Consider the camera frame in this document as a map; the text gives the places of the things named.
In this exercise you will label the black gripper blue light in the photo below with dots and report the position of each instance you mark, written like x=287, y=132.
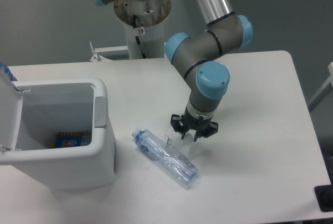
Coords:
x=182, y=124

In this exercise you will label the white plastic wrapper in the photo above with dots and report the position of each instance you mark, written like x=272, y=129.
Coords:
x=186, y=146

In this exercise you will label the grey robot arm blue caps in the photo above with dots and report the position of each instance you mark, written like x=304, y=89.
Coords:
x=195, y=59

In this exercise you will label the white plastic trash can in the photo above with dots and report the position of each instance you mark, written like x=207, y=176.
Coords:
x=69, y=105

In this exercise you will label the clear crushed plastic bottle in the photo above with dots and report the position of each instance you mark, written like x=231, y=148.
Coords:
x=166, y=155

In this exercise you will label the blue orange snack packet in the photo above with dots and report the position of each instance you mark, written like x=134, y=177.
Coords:
x=72, y=139

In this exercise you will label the black clamp at table edge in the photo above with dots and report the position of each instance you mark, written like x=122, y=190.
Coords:
x=324, y=197

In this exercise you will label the blue object behind lid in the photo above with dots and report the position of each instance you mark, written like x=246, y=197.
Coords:
x=7, y=72

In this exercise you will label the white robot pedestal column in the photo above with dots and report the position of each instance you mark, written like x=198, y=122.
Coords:
x=143, y=20

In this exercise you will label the white frame at right edge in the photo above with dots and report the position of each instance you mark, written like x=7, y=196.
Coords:
x=321, y=92

